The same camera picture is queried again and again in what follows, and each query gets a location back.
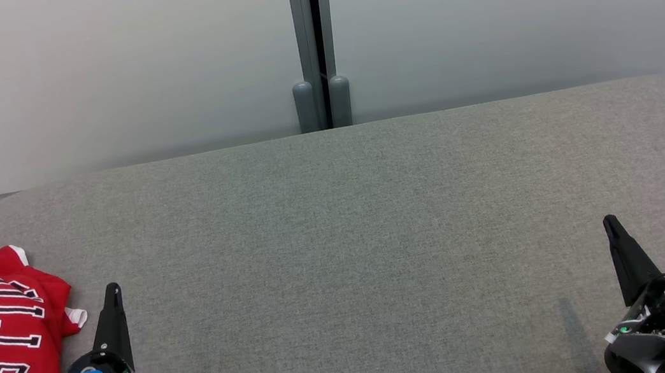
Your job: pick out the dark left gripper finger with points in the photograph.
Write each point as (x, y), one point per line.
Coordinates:
(113, 324)

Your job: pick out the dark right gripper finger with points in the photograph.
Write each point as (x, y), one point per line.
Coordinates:
(632, 262)

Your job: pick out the grey cylinder post foot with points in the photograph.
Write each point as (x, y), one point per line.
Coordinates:
(340, 102)
(304, 106)

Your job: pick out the grey metal partition post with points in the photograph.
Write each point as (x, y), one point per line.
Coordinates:
(301, 23)

